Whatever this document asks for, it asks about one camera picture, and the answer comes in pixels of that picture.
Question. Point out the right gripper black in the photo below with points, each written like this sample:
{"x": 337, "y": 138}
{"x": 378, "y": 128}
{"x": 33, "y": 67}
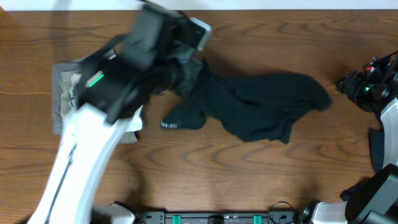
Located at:
{"x": 352, "y": 81}

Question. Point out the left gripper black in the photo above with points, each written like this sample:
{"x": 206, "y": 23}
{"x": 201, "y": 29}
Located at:
{"x": 193, "y": 75}

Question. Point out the black polo shirt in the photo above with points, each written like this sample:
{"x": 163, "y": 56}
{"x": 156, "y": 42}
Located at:
{"x": 251, "y": 108}

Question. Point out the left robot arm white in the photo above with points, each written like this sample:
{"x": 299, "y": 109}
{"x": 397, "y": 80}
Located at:
{"x": 105, "y": 107}

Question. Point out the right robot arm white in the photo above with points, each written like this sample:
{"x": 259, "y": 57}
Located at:
{"x": 374, "y": 199}

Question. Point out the dark clothes pile right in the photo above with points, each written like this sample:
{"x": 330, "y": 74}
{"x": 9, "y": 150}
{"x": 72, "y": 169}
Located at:
{"x": 377, "y": 144}

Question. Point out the white folded shirt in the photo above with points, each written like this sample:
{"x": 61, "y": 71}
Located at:
{"x": 136, "y": 123}

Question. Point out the beige folded shirt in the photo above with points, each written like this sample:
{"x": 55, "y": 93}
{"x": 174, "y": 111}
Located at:
{"x": 127, "y": 138}

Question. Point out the grey folded shirt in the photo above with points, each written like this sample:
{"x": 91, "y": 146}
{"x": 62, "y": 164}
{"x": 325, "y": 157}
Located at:
{"x": 57, "y": 69}

